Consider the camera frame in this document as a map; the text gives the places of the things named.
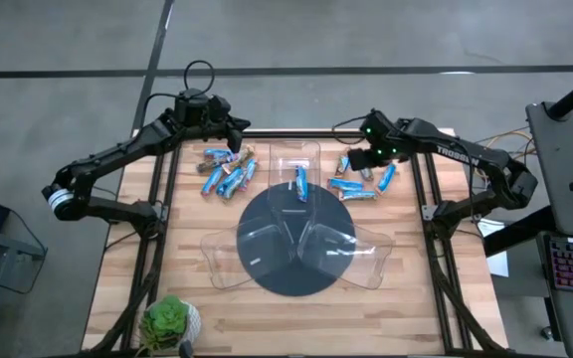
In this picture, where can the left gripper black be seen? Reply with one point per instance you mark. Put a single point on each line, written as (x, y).
(191, 112)

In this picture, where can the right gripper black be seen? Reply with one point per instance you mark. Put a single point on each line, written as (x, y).
(386, 139)

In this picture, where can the orange-label Chewy granola bar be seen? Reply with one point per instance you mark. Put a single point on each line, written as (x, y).
(342, 165)
(357, 195)

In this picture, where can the blue snack packet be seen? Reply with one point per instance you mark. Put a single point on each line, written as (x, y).
(217, 154)
(387, 178)

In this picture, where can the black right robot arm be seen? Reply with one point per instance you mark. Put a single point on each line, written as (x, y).
(431, 139)

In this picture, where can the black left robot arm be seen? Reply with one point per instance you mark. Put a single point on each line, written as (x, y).
(117, 149)

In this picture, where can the clear plastic bin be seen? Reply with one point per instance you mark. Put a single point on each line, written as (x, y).
(222, 268)
(286, 154)
(366, 248)

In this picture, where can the black round mat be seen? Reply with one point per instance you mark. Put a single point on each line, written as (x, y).
(294, 281)

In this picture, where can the black cart crossbar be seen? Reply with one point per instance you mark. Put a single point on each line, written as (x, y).
(515, 231)

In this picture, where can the white paper sheet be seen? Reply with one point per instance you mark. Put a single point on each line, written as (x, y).
(499, 261)

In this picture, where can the grey computer cart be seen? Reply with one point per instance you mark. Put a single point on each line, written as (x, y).
(555, 149)

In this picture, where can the potted green succulent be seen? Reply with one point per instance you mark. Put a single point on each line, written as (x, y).
(167, 320)

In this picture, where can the grey metal stand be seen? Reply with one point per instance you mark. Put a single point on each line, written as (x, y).
(18, 246)

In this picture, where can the black caster wheel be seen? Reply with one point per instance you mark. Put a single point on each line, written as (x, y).
(547, 332)

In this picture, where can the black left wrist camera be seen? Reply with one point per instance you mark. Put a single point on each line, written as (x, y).
(219, 107)

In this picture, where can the black aluminium table frame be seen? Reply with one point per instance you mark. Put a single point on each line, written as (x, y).
(291, 134)

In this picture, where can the silver frame bracket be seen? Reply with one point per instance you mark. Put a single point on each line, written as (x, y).
(428, 212)

